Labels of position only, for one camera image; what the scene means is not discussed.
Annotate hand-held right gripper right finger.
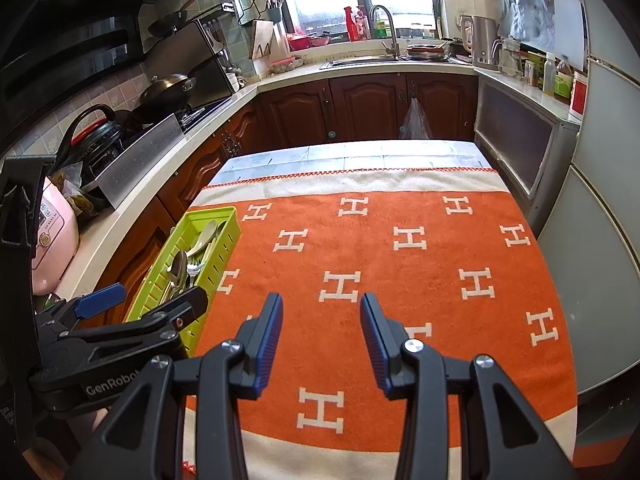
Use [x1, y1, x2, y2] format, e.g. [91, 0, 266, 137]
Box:
[360, 292, 578, 480]

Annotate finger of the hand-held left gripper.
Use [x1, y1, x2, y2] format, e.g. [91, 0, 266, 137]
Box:
[37, 282, 127, 329]
[57, 287, 208, 347]

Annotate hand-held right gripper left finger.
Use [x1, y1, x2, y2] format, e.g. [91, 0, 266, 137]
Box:
[65, 291, 284, 480]

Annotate stainless steel spoon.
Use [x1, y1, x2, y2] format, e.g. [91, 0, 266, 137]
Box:
[170, 250, 189, 291]

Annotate green plastic utensil tray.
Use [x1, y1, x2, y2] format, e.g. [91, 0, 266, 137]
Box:
[125, 206, 242, 358]

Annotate white ceramic spoon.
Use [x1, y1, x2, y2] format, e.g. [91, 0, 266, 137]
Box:
[187, 220, 219, 262]

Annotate white kitchen countertop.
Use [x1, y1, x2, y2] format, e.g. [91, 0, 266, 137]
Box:
[32, 57, 583, 306]

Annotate pink rice cooker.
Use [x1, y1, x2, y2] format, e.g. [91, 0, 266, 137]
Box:
[30, 175, 82, 297]

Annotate orange patterned blanket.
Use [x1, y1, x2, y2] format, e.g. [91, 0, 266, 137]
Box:
[182, 167, 581, 480]

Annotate low steel splash guard panel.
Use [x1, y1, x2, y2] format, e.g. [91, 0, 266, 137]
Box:
[92, 112, 187, 211]

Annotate black pressure cooker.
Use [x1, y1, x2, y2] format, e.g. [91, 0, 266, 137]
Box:
[54, 103, 125, 173]

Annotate gas stove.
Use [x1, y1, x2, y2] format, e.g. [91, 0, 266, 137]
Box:
[180, 97, 236, 133]

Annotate light blue checked tablecloth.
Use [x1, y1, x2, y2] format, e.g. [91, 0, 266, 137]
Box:
[210, 140, 501, 183]

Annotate black wok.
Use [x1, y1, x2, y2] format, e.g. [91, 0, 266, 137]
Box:
[137, 74, 199, 109]

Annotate tall steel splash guard panel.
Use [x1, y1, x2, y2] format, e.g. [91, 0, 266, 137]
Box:
[145, 20, 236, 107]

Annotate hanging plastic bag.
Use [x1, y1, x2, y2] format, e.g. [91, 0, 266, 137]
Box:
[398, 96, 434, 142]

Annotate brown wooden kitchen cabinets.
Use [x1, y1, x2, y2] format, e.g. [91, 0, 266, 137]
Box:
[95, 72, 481, 321]

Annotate grey refrigerator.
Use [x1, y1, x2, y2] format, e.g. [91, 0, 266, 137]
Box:
[537, 0, 640, 461]

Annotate black range hood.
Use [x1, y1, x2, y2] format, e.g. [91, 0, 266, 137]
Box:
[0, 0, 203, 141]

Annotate wooden cutting board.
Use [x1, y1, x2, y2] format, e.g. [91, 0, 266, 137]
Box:
[250, 19, 292, 61]

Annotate black frying pan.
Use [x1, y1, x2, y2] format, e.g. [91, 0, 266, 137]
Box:
[147, 0, 198, 38]

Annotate red bowls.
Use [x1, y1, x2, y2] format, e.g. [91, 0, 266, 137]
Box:
[285, 31, 335, 52]

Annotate steel sink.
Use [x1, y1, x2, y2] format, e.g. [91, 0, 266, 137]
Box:
[319, 55, 403, 69]

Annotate stack of dishes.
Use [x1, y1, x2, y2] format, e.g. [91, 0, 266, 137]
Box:
[405, 42, 451, 61]

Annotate chrome faucet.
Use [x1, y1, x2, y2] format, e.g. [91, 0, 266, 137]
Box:
[369, 4, 402, 58]

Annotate glass pitcher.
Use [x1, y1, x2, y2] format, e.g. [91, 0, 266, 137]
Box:
[492, 35, 525, 78]

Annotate clear bottle white cap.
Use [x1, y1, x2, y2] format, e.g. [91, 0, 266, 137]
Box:
[542, 51, 558, 96]

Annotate steel electric kettle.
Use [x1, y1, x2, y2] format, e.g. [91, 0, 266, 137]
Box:
[460, 15, 501, 71]

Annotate cooking oil bottle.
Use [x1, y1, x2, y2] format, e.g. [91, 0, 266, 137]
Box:
[554, 60, 576, 102]

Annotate red label jar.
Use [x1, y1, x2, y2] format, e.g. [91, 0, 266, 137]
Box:
[569, 70, 591, 117]

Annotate kitchen window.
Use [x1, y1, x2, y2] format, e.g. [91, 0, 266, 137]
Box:
[280, 0, 448, 43]

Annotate white cutting board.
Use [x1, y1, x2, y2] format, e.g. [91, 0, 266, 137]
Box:
[550, 0, 587, 72]

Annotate shiny plastic wall sheet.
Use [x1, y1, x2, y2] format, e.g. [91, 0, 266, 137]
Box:
[495, 0, 561, 53]

